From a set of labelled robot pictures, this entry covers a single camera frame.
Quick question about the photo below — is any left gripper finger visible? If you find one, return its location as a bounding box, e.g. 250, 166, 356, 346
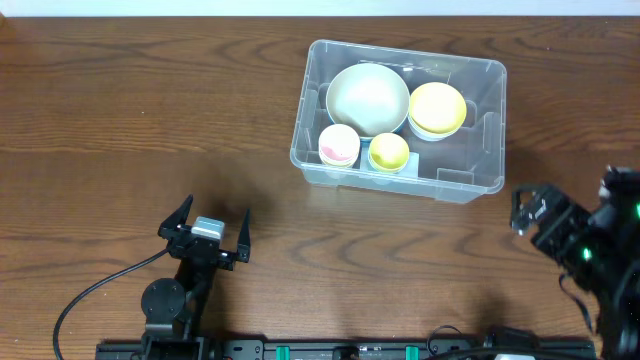
236, 210, 251, 263
158, 194, 193, 239

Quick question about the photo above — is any pink cup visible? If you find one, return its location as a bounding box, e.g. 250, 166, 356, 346
318, 124, 360, 163

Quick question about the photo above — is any white bowl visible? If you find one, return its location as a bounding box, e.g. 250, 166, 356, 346
412, 129, 454, 142

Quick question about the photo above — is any dark blue bowl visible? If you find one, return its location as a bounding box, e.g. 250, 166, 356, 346
327, 112, 408, 142

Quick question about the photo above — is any grey bowl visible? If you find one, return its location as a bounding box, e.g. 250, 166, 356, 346
408, 116, 458, 142

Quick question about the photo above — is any yellow bowl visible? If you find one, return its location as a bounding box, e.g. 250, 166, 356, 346
409, 82, 467, 135

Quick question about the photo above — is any yellow cup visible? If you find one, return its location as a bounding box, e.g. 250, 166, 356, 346
320, 154, 358, 168
368, 133, 410, 173

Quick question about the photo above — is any beige bowl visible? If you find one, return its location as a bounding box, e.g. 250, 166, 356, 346
326, 63, 410, 118

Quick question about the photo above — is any pale green white cup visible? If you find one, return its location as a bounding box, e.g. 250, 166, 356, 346
326, 166, 350, 180

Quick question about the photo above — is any light blue cup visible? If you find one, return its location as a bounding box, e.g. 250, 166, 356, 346
370, 162, 405, 185

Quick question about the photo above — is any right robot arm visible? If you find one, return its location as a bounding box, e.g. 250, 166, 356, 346
510, 167, 639, 359

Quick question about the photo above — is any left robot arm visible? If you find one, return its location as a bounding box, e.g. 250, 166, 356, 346
139, 195, 251, 360

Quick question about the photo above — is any clear plastic storage container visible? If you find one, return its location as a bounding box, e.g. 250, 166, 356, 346
290, 40, 507, 204

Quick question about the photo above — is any left black cable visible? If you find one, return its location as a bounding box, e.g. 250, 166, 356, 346
52, 247, 171, 360

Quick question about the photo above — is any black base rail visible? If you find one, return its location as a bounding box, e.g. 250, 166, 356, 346
94, 338, 599, 360

